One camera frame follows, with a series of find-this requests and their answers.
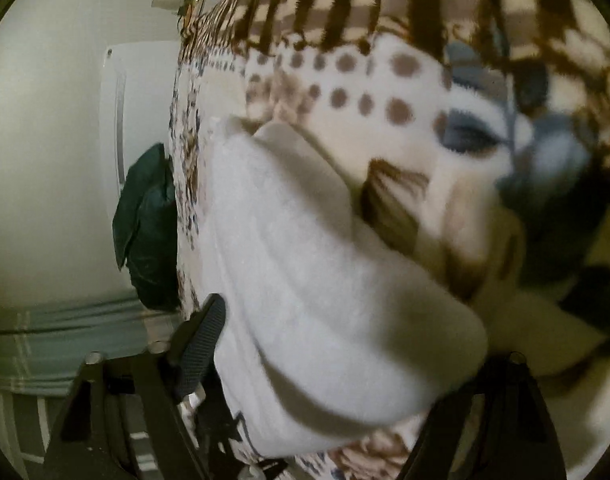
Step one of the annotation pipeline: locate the teal striped curtain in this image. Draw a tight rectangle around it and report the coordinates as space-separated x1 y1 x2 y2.
0 296 183 396

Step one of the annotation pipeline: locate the cream floral fleece blanket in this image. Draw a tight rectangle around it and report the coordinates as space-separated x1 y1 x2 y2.
169 0 610 479

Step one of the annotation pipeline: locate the dark green cloth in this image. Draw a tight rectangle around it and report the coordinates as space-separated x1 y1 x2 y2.
112 143 179 312

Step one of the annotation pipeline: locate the white wall air conditioner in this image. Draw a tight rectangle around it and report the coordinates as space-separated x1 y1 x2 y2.
98 40 179 218

